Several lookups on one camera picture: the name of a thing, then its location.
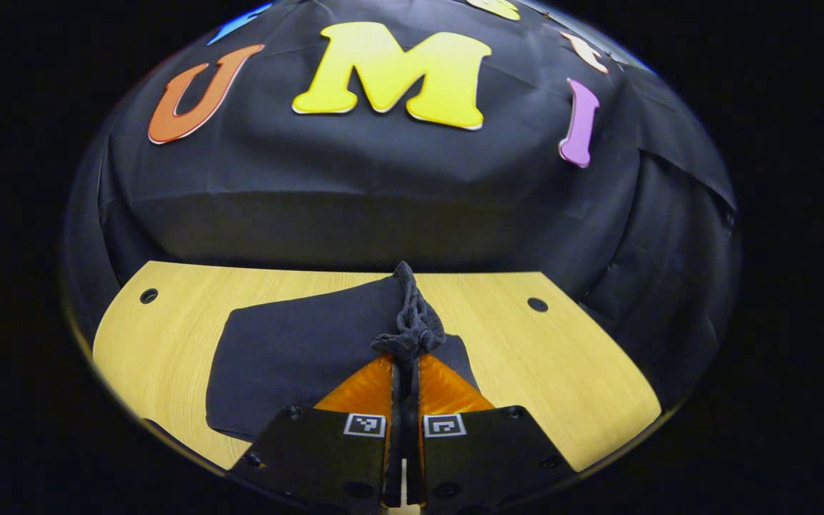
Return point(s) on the black jeans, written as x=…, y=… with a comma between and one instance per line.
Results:
x=297, y=350

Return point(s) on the black round table grommet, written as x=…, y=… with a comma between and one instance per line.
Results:
x=148, y=295
x=537, y=304

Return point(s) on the black backdrop cloth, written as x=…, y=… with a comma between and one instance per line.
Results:
x=383, y=193

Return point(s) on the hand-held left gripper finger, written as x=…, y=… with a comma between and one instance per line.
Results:
x=414, y=429
x=398, y=429

